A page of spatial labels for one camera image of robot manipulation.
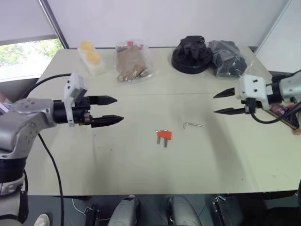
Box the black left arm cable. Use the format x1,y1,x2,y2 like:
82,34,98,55
19,73,72,226

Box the black object on round base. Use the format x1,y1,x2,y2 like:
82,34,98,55
171,35,214,75

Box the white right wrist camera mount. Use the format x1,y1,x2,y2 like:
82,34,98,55
236,74,271,111

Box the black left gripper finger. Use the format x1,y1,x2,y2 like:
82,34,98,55
88,95,118,106
90,114,125,129

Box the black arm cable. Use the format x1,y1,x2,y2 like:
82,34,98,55
250,100,301,124
19,73,72,226

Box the thin white cable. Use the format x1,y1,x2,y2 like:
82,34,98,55
71,198,86,216

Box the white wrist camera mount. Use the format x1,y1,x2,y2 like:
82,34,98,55
63,71,89,128
236,74,271,111

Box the white shoe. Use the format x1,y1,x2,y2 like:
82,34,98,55
35,213,51,226

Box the small orange bracket part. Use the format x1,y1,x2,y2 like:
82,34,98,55
157,130,173,140

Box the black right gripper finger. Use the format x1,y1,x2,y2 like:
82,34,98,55
213,87,237,99
213,106,246,116

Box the grey robot leg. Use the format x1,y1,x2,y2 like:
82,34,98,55
110,194,142,226

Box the silver robot torso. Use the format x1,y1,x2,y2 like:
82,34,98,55
0,157,29,226

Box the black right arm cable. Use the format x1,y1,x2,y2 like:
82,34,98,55
250,100,301,124

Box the black table clamp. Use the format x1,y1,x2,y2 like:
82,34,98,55
84,204,101,226
211,194,244,226

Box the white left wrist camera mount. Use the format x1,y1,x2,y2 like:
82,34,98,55
63,71,89,128

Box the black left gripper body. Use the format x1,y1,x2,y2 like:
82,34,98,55
72,96,93,128

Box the clear bag black contents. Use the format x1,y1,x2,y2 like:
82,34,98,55
207,40,255,80

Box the metal allen key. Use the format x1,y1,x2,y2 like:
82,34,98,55
182,121,205,129

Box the white foam tray yellow discs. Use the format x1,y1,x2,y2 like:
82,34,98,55
78,41,105,77

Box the white roller blind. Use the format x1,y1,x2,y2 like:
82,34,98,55
0,0,57,42

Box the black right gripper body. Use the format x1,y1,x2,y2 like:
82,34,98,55
240,98,261,115

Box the clear bag brown contents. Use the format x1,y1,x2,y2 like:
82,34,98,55
113,40,156,87

